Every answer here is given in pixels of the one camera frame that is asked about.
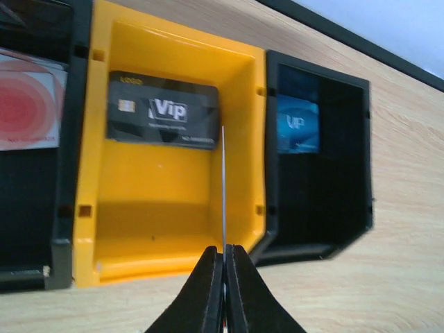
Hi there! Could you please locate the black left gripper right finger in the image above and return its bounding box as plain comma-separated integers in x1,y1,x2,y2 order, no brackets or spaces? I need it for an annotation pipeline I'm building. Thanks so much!
225,244,305,333

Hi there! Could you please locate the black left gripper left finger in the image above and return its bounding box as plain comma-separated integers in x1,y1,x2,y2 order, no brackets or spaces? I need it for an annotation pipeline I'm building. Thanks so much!
146,246,224,333

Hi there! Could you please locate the blue VIP card stack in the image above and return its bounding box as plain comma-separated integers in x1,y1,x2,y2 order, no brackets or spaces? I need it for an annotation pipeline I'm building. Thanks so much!
276,64,321,155

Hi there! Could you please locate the black VIP card stack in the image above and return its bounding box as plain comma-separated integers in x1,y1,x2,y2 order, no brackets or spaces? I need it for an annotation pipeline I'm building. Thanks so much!
106,71,220,150

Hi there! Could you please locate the red white card stack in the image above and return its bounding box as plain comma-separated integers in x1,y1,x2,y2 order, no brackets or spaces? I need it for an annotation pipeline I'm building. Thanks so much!
1,49,68,151

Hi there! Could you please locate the yellow storage bin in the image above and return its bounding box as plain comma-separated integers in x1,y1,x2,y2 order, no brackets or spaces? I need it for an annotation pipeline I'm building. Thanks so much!
74,1,266,287

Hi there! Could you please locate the black storage bin right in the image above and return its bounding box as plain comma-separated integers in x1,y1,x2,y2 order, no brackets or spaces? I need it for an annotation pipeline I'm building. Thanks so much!
250,50,373,265

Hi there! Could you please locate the black storage bin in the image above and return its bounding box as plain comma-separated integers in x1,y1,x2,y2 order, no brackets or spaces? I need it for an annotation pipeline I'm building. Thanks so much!
1,1,93,293
250,50,373,265

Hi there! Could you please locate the black storage bin left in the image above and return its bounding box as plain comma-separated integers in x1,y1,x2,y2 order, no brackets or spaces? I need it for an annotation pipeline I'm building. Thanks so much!
1,1,93,293

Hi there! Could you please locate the black enclosure frame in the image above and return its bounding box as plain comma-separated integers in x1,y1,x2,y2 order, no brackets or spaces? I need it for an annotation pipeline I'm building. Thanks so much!
258,0,443,92

